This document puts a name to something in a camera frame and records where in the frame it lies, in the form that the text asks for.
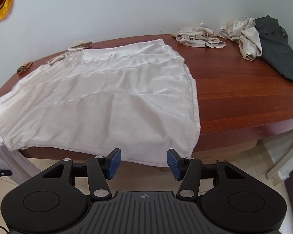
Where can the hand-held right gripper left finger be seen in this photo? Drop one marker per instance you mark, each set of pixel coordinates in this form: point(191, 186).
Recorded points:
point(113, 163)

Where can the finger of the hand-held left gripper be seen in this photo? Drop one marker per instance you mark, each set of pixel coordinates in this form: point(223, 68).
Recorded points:
point(1, 173)

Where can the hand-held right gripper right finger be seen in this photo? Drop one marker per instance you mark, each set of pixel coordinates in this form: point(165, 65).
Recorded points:
point(174, 164)

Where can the cream white garment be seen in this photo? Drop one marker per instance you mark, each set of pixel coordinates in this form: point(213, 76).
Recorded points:
point(100, 97)

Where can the beige pants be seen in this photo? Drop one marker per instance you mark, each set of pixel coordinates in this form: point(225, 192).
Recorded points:
point(197, 37)

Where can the patterned folded cloth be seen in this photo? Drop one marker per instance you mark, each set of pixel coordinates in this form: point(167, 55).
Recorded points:
point(24, 67)

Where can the white board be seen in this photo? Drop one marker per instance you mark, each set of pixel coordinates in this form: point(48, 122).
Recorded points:
point(288, 158)

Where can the small crumpled beige cloth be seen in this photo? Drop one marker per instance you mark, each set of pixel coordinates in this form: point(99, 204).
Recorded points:
point(79, 45)

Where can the beige satin garment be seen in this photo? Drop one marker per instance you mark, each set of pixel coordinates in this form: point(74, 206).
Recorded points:
point(250, 43)

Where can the dark grey garment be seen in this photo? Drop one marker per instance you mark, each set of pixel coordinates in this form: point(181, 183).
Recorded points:
point(276, 48)

